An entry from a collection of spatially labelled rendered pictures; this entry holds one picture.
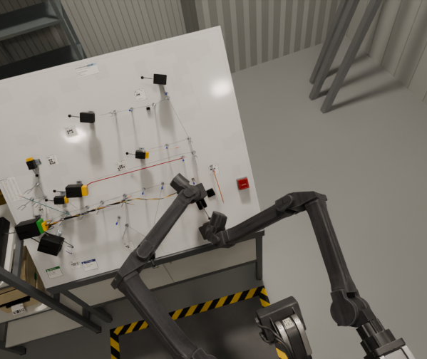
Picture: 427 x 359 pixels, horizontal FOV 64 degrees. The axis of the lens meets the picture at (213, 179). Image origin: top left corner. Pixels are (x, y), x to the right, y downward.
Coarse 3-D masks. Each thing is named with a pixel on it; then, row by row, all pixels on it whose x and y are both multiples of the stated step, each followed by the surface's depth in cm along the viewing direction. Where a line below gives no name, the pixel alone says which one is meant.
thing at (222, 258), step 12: (252, 240) 197; (204, 252) 194; (216, 252) 198; (228, 252) 202; (240, 252) 206; (252, 252) 210; (168, 264) 195; (180, 264) 199; (192, 264) 203; (204, 264) 207; (216, 264) 211; (228, 264) 216; (180, 276) 213; (192, 276) 218
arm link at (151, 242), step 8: (176, 200) 134; (184, 200) 136; (168, 208) 130; (176, 208) 132; (184, 208) 134; (168, 216) 127; (176, 216) 129; (160, 224) 122; (168, 224) 124; (152, 232) 118; (160, 232) 120; (168, 232) 125; (144, 240) 110; (152, 240) 115; (160, 240) 117; (144, 248) 108; (152, 248) 109; (136, 256) 106; (144, 256) 106
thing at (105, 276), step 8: (256, 232) 181; (192, 248) 180; (200, 248) 179; (208, 248) 182; (216, 248) 184; (160, 256) 179; (168, 256) 179; (176, 256) 180; (184, 256) 183; (152, 264) 181; (104, 272) 178; (112, 272) 177; (80, 280) 177; (88, 280) 178; (96, 280) 180; (48, 288) 176; (56, 288) 176; (64, 288) 179; (72, 288) 181
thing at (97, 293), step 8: (160, 264) 193; (144, 272) 196; (152, 272) 198; (160, 272) 201; (104, 280) 191; (112, 280) 194; (144, 280) 204; (152, 280) 207; (160, 280) 210; (168, 280) 213; (80, 288) 192; (88, 288) 195; (96, 288) 198; (104, 288) 200; (112, 288) 203; (80, 296) 201; (88, 296) 203; (96, 296) 206; (104, 296) 209; (112, 296) 212; (120, 296) 215; (88, 304) 213
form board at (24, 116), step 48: (144, 48) 150; (192, 48) 153; (0, 96) 149; (48, 96) 151; (96, 96) 153; (192, 96) 158; (0, 144) 154; (48, 144) 156; (96, 144) 159; (144, 144) 162; (192, 144) 164; (240, 144) 167; (48, 192) 162; (96, 192) 165; (144, 192) 168; (240, 192) 174; (96, 240) 172; (192, 240) 178
